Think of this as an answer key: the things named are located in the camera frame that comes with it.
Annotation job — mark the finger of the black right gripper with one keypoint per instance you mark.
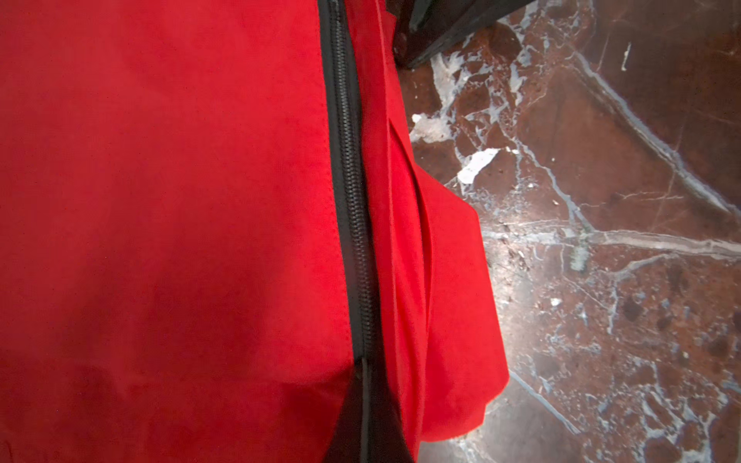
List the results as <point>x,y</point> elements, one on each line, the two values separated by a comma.
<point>428,27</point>

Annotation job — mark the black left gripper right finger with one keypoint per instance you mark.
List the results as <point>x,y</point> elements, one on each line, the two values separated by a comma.
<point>384,434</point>

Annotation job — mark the red X-Sport jacket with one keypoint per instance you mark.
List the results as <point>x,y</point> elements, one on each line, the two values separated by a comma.
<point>210,212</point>

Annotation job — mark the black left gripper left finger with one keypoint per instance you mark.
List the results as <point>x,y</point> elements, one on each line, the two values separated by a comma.
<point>348,441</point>

